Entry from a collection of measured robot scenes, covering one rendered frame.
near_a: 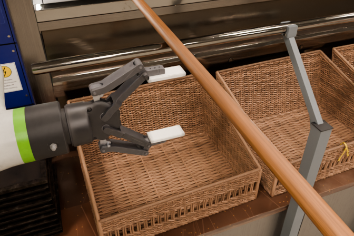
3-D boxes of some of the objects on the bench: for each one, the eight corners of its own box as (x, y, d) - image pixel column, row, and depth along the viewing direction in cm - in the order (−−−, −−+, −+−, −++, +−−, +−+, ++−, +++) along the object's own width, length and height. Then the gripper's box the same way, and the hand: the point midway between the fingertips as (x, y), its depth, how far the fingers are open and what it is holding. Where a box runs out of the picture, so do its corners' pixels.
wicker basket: (76, 154, 141) (64, 98, 125) (200, 122, 158) (203, 69, 143) (101, 257, 104) (88, 196, 88) (259, 200, 121) (272, 140, 106)
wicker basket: (209, 122, 159) (213, 69, 143) (307, 97, 176) (320, 47, 160) (271, 199, 121) (284, 140, 106) (387, 158, 139) (414, 101, 123)
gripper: (50, 51, 55) (175, 33, 61) (75, 164, 69) (175, 140, 75) (53, 72, 49) (192, 50, 55) (80, 191, 63) (188, 163, 69)
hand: (177, 103), depth 65 cm, fingers open, 13 cm apart
